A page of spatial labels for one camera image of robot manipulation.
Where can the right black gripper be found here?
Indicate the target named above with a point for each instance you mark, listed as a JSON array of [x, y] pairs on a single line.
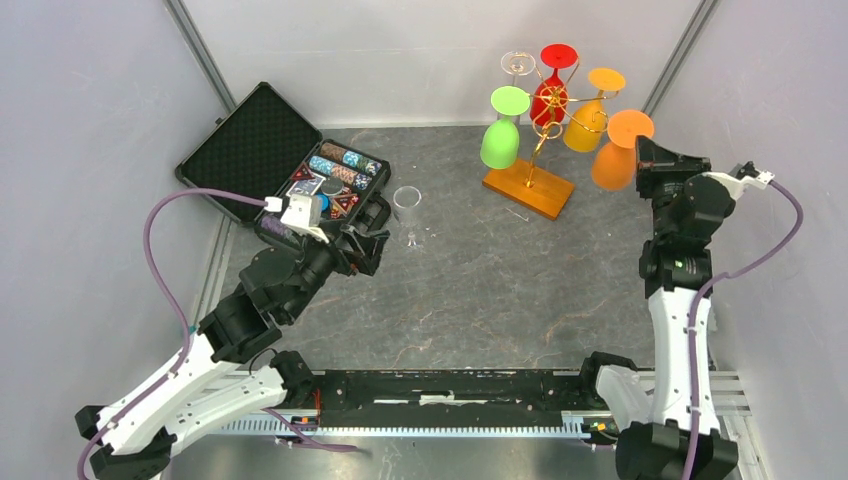
[[655, 162]]

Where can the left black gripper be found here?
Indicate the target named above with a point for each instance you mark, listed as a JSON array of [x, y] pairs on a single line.
[[367, 251]]

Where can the orange wine glass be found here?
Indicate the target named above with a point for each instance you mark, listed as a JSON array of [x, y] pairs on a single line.
[[615, 163]]

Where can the clear wine glass front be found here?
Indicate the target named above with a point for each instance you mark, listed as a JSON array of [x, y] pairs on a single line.
[[407, 202]]

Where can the clear wine glass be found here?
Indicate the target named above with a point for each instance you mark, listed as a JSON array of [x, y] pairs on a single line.
[[517, 64], [407, 202]]

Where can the green wine glass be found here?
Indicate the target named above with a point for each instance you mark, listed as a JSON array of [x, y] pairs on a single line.
[[500, 143]]

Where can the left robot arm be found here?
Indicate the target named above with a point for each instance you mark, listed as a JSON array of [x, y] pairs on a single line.
[[136, 437]]

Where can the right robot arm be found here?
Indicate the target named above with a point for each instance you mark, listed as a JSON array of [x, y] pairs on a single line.
[[674, 431]]

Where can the yellow wine glass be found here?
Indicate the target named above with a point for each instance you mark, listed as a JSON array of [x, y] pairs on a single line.
[[587, 124]]

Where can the red wine glass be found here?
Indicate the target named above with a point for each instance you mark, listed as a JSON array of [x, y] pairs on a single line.
[[550, 98]]

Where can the gold rack with wooden base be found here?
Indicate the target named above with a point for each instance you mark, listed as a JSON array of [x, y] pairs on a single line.
[[529, 185]]

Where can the clear wine glass back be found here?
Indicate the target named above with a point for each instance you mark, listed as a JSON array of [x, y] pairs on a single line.
[[517, 64]]

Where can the blue round chip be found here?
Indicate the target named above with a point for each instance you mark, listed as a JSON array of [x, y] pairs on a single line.
[[325, 202]]

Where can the playing card deck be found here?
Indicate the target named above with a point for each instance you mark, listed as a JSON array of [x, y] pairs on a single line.
[[309, 186]]

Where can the black poker chip case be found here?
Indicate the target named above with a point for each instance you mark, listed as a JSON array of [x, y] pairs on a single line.
[[265, 144]]

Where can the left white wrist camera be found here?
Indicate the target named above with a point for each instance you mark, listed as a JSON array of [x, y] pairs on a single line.
[[295, 214]]

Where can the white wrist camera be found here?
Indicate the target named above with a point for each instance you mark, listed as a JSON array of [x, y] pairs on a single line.
[[741, 178], [295, 214]]

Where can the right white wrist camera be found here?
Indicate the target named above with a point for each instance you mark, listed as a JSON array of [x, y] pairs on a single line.
[[741, 178]]

